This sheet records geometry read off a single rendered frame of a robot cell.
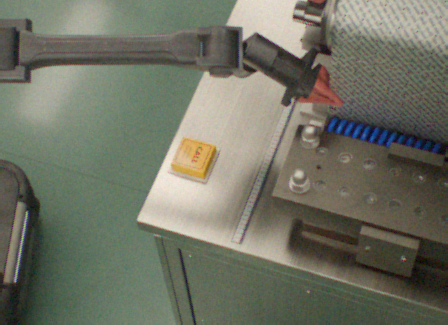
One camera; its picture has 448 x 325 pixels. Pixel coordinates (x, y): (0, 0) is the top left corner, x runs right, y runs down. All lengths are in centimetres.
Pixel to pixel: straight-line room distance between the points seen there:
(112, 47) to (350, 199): 49
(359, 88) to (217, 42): 26
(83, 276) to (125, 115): 58
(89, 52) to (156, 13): 168
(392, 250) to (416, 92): 27
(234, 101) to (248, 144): 11
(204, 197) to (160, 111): 126
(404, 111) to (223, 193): 38
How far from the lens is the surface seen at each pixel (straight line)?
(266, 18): 200
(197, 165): 175
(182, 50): 156
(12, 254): 253
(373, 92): 160
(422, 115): 162
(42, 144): 298
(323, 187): 160
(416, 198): 160
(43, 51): 160
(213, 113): 185
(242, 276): 179
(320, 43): 165
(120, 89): 306
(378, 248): 160
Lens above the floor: 240
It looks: 57 degrees down
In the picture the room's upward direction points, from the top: 6 degrees counter-clockwise
